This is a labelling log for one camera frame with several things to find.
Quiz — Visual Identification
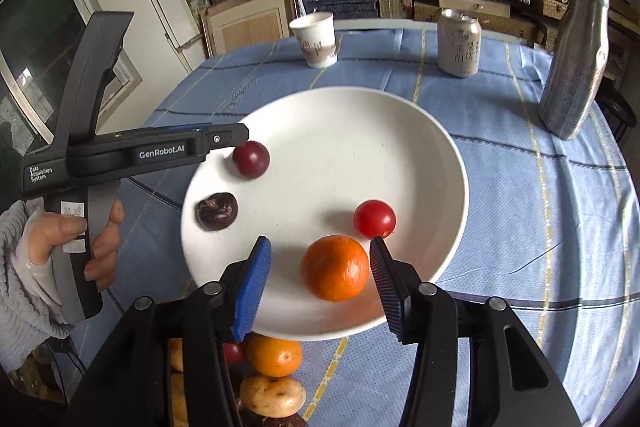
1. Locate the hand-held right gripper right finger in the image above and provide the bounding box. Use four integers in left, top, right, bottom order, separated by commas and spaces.
369, 236, 583, 427

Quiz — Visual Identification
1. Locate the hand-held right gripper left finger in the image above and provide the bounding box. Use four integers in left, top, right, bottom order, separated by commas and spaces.
65, 235, 273, 427

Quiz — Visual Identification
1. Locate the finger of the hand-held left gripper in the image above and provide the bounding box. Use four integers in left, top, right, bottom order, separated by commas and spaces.
145, 123, 249, 162

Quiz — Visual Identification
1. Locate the dark red plum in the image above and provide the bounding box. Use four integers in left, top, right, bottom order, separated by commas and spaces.
232, 140, 271, 180

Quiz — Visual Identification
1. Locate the large orange mandarin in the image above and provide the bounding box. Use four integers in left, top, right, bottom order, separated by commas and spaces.
300, 235, 371, 303

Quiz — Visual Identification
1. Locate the white plate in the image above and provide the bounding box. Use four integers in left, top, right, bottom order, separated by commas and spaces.
181, 87, 471, 342

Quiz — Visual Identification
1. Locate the person's left forearm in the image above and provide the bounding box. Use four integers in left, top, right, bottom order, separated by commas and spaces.
0, 199, 76, 375

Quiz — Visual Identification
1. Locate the person's left hand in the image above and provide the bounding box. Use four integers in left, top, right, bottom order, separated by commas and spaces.
17, 199, 126, 293

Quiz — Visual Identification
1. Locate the red apple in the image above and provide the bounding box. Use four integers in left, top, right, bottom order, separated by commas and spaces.
222, 342, 247, 367

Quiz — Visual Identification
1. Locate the yellow-orange round fruit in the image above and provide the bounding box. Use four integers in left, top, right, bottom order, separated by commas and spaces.
244, 333, 304, 379

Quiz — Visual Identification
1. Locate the red cherry tomato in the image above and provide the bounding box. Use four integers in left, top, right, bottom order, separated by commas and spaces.
353, 200, 397, 240

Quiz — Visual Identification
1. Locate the dark brown dried fruit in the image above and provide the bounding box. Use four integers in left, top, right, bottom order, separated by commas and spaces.
195, 192, 239, 233

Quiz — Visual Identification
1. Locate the striped yellow apple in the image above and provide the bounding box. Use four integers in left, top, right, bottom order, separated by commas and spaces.
239, 374, 307, 418

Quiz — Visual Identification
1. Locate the wooden framed panel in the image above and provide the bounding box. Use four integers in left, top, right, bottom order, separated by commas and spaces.
200, 0, 297, 58

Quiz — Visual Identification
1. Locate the window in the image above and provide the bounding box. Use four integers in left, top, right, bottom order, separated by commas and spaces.
0, 0, 140, 148

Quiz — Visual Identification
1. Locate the white paper cup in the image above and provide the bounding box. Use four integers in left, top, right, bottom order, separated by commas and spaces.
289, 12, 338, 69

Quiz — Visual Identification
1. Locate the blue tablecloth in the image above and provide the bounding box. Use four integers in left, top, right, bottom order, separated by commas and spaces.
65, 29, 640, 427

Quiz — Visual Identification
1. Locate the white wooden slat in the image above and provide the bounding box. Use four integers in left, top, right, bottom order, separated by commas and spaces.
131, 0, 195, 75

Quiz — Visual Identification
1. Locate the pale drink can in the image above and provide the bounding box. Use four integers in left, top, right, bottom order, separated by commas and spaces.
437, 8, 482, 78

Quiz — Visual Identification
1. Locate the stack of woven straw boxes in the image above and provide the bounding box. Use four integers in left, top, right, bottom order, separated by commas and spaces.
412, 0, 548, 48

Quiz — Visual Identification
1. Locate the silver foil pouch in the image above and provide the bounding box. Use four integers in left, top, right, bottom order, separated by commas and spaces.
538, 0, 612, 140

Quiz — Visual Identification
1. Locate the black chair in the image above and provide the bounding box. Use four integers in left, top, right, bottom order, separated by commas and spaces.
597, 84, 639, 142

